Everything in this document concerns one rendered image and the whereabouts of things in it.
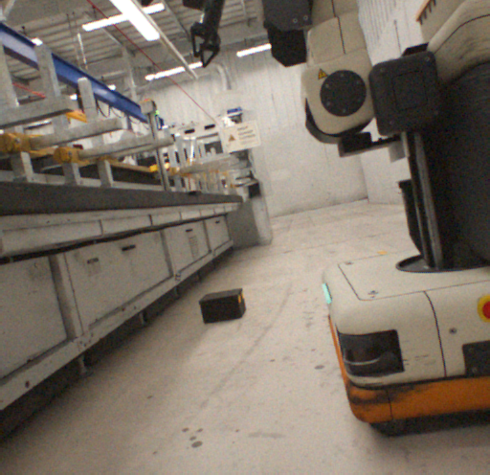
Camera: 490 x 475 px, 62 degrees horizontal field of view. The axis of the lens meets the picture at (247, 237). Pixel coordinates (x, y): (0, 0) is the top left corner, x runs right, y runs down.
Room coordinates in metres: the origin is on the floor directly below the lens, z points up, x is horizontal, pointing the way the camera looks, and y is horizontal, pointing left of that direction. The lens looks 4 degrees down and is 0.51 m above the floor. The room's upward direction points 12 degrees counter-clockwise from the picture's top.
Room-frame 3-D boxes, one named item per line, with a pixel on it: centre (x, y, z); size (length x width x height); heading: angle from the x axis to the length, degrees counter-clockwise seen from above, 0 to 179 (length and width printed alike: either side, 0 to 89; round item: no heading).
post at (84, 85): (1.64, 0.50, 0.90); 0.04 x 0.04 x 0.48; 82
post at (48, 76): (1.39, 0.53, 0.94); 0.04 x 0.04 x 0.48; 82
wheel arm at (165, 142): (1.67, 0.43, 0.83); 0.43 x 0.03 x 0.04; 82
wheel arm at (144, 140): (1.42, 0.46, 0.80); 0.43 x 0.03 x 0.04; 82
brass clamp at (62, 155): (1.42, 0.53, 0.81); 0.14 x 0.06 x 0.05; 172
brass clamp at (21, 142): (1.17, 0.56, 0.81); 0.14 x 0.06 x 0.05; 172
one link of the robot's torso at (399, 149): (1.00, -0.33, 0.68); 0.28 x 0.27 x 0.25; 172
